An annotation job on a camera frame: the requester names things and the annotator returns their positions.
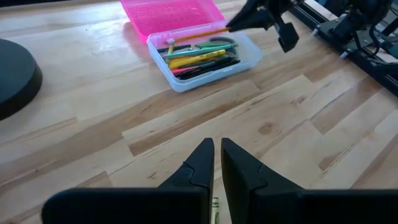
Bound pink-lidded clear supply box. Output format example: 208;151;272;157
119;0;264;93

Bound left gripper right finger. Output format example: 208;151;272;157
221;138;398;224

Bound black pen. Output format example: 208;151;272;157
175;55;237;78
182;59;242;81

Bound black round lamp base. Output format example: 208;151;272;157
0;39;44;121

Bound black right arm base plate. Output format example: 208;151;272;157
317;17;379;60

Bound orange pencil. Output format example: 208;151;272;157
166;26;231;45

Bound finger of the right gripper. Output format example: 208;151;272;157
241;0;266;15
226;10;300;54

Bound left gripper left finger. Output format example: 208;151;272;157
42;138;216;224

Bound dark green crayon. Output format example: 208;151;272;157
157;44;192;54

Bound yellow-green crayon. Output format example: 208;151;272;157
211;196;220;224

